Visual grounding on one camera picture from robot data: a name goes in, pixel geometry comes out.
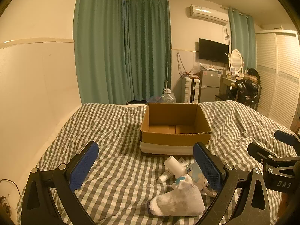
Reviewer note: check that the white air conditioner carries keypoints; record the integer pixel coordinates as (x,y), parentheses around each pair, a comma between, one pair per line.
(207,14)

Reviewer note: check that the small photo frame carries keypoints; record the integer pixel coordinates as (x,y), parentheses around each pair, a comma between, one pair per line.
(232,70)

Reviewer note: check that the dark cloth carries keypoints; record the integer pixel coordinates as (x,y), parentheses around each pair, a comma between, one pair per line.
(136,102)

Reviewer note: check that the black bag on desk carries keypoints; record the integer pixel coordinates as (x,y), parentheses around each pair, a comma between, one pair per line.
(253,73)

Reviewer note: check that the white suitcase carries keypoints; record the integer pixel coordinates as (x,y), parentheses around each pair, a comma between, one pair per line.
(187,90)

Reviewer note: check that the clear plastic bag on fridge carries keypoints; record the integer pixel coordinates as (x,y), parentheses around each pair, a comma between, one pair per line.
(196,69)

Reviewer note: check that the white sock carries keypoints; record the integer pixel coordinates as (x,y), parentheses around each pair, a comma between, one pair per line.
(178,199)

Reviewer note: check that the cardboard box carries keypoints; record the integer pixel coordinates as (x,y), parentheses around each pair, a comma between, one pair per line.
(164,140)

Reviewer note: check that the large clear water jug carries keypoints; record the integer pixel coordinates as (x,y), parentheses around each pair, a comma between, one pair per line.
(168,97)

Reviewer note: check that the white toothpaste tube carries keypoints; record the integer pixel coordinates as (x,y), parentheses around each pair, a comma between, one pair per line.
(164,177)

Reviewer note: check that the crumpled clear plastic bag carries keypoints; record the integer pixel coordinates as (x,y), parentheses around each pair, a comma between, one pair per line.
(155,98)

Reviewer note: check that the light blue white case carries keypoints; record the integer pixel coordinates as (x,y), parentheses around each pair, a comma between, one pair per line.
(195,172)

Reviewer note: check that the white plastic bottle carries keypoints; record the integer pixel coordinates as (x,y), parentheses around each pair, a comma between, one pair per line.
(173,165)

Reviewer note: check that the black wall television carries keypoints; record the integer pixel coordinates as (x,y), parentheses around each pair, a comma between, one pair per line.
(213,50)

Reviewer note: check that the wide green curtain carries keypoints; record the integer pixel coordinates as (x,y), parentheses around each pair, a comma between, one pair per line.
(98,51)

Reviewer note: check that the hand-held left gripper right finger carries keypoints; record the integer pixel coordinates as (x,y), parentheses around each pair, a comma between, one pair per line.
(208,166)

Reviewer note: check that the wooden chair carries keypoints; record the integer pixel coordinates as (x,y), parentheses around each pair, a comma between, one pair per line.
(221,97)

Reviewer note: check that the small grey fridge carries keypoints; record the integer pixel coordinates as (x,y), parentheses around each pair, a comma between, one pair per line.
(209,86)

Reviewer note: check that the small white packet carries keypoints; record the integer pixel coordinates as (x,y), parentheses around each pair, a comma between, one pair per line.
(182,161)

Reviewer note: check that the wooden dressing desk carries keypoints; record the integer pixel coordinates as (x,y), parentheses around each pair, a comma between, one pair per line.
(226,80)

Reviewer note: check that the black plastic bag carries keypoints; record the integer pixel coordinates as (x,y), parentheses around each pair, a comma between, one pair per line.
(246,91)

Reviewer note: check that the white bed sheet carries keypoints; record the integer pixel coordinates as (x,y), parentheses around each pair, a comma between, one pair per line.
(136,105)

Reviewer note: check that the white oval mirror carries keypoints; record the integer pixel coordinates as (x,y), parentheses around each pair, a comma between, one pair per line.
(236,59)

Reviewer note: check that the narrow green curtain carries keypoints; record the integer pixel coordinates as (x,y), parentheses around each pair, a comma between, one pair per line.
(241,35)

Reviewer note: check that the thin white pole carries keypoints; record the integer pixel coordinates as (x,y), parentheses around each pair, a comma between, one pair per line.
(167,79)

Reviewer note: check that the green curtain panel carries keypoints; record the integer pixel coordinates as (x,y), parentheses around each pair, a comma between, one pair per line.
(147,51)

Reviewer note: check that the checked blanket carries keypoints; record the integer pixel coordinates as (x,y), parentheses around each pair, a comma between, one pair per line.
(112,145)

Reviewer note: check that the white louvred wardrobe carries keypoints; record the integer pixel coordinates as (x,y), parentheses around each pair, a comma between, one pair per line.
(279,75)

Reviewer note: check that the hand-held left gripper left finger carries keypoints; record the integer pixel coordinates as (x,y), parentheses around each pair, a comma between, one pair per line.
(84,166)

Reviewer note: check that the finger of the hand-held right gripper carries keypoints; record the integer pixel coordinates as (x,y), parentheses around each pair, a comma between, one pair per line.
(260,151)
(287,137)

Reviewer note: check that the orange packet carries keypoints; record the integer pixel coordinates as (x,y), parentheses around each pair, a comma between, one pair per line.
(189,75)

